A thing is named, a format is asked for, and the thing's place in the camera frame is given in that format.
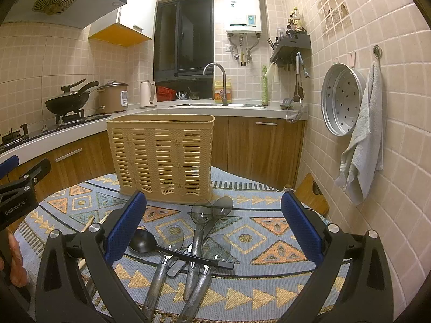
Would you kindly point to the white water heater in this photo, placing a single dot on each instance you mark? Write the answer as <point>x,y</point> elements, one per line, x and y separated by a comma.
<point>242,17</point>

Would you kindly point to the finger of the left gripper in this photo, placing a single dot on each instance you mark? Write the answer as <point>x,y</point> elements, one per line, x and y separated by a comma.
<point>8,165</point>
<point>30,178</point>

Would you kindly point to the clear slotted spoon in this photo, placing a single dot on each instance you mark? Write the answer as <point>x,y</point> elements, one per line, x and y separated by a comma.
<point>201,215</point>

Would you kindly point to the black plastic ladle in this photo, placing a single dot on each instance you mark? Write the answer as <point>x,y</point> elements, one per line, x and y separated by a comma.
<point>144,241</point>

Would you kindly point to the steel steamer tray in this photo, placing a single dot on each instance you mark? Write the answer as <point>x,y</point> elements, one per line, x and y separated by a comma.
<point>341,96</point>

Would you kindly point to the person's left hand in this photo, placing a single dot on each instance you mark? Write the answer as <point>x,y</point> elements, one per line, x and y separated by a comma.
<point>18,274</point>

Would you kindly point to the beige plastic utensil basket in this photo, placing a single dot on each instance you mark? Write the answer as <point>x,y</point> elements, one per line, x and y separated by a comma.
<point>168,157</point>

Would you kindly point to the black wok pan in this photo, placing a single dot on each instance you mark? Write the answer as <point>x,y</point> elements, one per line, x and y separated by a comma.
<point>70,100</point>

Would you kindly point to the patterned blue table mat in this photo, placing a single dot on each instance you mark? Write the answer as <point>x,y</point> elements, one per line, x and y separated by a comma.
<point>270,267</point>

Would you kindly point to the green patterned bottle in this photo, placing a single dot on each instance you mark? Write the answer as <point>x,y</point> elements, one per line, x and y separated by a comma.
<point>265,88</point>

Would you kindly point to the white electric kettle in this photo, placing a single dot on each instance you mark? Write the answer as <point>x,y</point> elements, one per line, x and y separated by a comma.
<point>147,94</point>

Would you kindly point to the wooden chopstick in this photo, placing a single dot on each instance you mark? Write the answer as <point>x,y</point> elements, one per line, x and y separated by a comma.
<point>88,223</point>

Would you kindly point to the white mug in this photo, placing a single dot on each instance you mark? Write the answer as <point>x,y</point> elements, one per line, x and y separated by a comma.
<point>182,95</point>

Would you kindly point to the red basket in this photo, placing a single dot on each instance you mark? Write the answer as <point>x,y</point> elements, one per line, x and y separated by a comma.
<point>165,94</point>

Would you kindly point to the yellow detergent bottle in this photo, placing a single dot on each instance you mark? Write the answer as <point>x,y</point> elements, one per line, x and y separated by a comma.
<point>220,91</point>

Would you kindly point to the white wall cabinet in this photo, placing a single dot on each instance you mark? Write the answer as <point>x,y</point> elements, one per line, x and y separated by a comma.
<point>131,24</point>

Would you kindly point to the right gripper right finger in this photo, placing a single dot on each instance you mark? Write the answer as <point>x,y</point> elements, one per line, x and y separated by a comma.
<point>351,281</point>

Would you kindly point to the black gas stove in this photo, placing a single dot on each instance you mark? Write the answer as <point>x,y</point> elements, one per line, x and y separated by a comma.
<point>21,135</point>

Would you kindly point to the black wall shelf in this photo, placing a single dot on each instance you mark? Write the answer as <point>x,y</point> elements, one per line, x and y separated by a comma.
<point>285,52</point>

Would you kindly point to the dark grey serving spoon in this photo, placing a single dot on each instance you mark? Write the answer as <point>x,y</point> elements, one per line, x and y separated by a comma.
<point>220,209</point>

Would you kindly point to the wall hook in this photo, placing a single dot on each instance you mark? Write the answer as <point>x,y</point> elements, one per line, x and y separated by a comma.
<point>377,51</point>

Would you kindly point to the clear spatula steel handle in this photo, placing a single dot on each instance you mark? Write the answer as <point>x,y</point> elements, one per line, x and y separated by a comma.
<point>205,272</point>

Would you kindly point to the grey hanging towel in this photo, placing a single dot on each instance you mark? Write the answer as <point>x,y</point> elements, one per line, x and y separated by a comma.
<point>364,155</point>

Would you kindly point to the range hood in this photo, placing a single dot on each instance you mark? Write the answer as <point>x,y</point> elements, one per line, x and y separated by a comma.
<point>74,13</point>

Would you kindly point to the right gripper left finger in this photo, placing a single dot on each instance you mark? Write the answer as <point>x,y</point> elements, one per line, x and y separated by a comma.
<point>61,295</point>

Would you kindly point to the hanging ladle utensils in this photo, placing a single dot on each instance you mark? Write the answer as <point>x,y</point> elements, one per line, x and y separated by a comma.
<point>299,93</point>

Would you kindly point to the wooden cutting board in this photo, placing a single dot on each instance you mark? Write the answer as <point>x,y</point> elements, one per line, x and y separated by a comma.
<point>309,193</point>

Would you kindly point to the clear spoon steel handle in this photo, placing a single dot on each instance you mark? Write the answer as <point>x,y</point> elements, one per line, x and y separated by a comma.
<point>172,237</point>

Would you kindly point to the dark window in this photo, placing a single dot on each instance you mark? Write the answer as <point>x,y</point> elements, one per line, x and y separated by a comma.
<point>184,39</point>

